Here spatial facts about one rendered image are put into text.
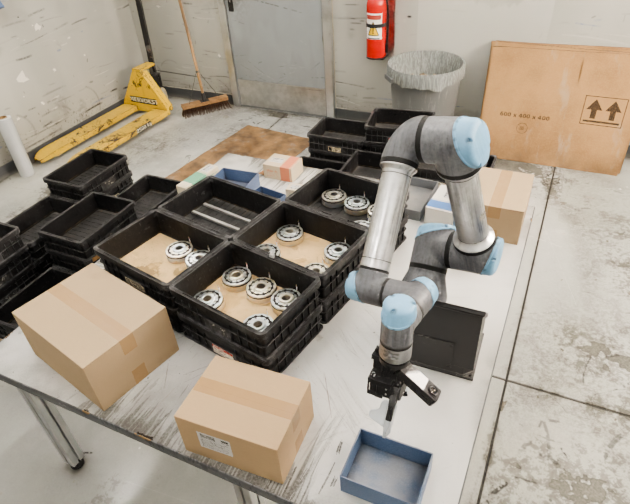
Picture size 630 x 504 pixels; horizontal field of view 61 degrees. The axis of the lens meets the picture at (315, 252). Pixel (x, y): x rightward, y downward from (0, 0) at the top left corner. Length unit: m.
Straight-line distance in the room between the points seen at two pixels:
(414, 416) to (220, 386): 0.56
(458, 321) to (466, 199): 0.36
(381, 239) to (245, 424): 0.58
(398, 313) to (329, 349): 0.66
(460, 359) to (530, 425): 0.93
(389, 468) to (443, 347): 0.39
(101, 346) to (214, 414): 0.42
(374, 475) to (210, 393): 0.49
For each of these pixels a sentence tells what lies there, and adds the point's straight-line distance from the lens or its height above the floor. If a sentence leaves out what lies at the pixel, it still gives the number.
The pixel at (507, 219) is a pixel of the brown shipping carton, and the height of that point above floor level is 0.81.
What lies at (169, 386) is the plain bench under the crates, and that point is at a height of 0.70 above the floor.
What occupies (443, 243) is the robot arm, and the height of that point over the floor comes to 1.06.
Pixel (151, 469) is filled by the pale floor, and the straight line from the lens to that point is 2.49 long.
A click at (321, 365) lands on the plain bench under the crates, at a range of 1.74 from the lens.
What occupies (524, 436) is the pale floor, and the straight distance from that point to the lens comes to 2.52.
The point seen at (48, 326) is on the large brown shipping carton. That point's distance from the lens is 1.84.
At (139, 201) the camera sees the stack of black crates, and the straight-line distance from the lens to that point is 3.37.
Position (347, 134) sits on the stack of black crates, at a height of 0.38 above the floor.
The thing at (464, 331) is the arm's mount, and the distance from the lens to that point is 1.59.
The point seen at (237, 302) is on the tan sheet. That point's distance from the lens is 1.79.
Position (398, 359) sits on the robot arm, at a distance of 1.23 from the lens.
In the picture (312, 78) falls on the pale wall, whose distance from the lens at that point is 4.96.
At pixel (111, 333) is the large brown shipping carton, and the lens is 1.72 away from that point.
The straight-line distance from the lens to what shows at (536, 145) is 4.35.
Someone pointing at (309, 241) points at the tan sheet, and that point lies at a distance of 2.01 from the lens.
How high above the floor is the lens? 2.03
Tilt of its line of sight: 38 degrees down
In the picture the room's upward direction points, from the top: 4 degrees counter-clockwise
